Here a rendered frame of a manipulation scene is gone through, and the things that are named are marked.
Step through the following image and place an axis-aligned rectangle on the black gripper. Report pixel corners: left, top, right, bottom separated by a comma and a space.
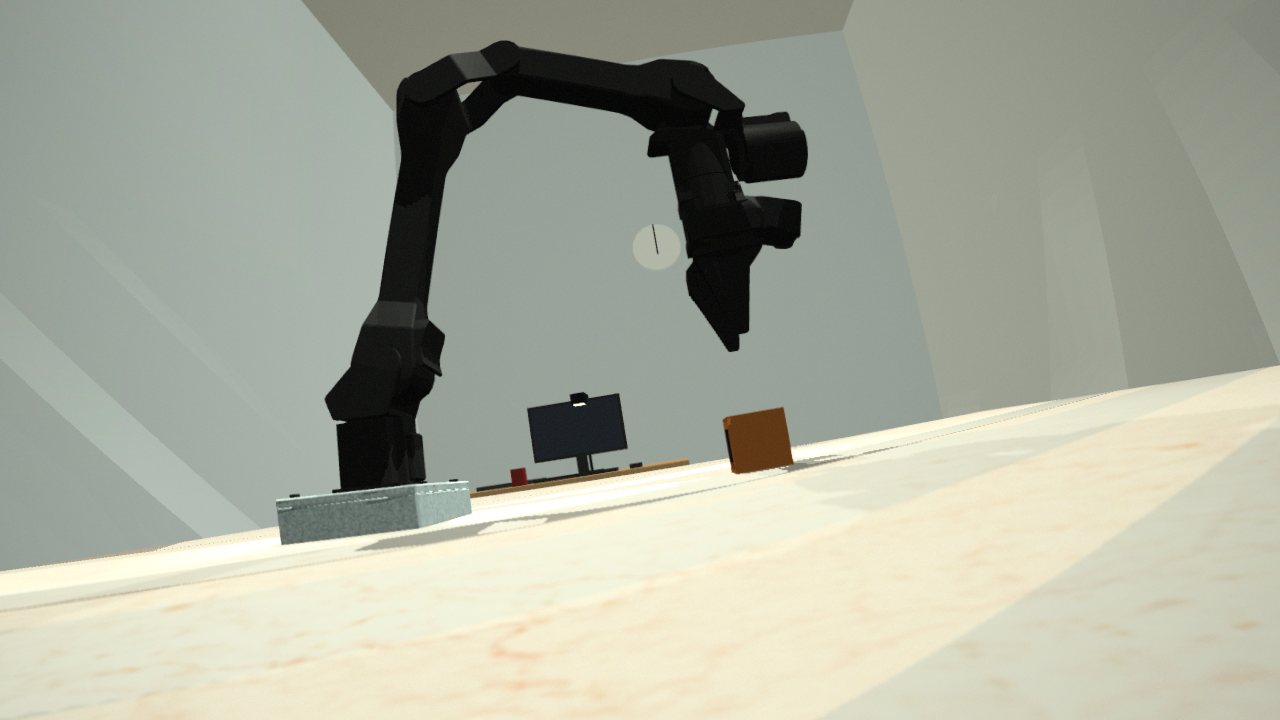
676, 173, 767, 352

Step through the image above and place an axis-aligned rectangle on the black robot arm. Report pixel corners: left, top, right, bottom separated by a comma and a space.
325, 40, 808, 493

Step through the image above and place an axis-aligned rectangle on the orange block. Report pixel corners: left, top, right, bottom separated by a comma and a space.
723, 407, 794, 475

